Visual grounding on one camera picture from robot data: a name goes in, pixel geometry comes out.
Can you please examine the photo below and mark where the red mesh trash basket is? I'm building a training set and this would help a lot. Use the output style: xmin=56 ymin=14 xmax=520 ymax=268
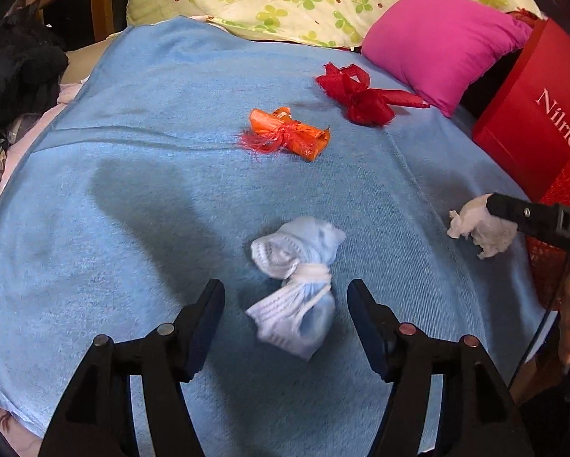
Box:
xmin=525 ymin=160 xmax=570 ymax=310

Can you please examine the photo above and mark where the orange wrapper bundle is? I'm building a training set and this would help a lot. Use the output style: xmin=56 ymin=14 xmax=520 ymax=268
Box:
xmin=239 ymin=107 xmax=330 ymax=162

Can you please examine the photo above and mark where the light blue sock bundle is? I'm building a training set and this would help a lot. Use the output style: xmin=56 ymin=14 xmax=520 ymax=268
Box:
xmin=246 ymin=217 xmax=346 ymax=361

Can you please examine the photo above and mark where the black clothes pile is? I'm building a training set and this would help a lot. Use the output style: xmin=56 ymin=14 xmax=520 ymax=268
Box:
xmin=0 ymin=5 xmax=69 ymax=137

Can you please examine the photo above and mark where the red Nilrich paper bag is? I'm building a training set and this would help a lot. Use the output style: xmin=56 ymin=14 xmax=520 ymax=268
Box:
xmin=472 ymin=20 xmax=570 ymax=205

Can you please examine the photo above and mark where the red ribbon bow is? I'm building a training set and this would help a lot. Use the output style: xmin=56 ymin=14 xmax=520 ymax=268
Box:
xmin=315 ymin=63 xmax=430 ymax=127

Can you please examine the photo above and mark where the pink pillow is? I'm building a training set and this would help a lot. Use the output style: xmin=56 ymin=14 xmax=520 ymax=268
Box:
xmin=361 ymin=0 xmax=532 ymax=118

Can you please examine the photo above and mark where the light blue blanket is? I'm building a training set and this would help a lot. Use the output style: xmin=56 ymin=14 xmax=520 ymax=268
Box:
xmin=0 ymin=18 xmax=543 ymax=456

